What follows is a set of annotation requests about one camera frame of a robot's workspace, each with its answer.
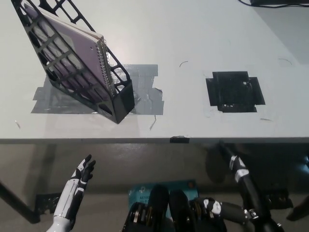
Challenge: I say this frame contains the black table leg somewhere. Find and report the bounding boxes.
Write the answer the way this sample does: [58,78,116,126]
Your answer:
[0,178,41,223]

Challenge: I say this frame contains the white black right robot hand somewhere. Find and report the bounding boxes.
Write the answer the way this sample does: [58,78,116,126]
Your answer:
[218,142,247,175]

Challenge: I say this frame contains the black white jointed robot part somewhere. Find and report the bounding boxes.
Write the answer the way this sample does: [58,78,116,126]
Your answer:
[192,197,258,219]

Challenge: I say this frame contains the black robot body blocks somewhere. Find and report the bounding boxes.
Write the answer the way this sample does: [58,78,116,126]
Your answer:
[122,185,227,232]

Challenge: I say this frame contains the black plastic file shelf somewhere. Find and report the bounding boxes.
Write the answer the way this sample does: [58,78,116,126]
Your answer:
[11,0,136,125]

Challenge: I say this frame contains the grey tape patch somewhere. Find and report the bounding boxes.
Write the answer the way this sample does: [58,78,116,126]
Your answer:
[30,64,165,116]

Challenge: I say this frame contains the black cable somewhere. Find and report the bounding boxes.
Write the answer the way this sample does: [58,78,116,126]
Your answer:
[238,0,309,9]

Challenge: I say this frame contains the teal cardboard box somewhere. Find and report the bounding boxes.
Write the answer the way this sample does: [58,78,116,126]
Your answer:
[127,179,201,208]

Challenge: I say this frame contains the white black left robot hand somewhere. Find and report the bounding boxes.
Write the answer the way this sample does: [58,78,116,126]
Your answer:
[53,154,97,220]

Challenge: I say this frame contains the purple spiral notebook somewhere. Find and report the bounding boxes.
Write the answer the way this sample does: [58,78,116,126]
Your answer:
[23,4,115,102]

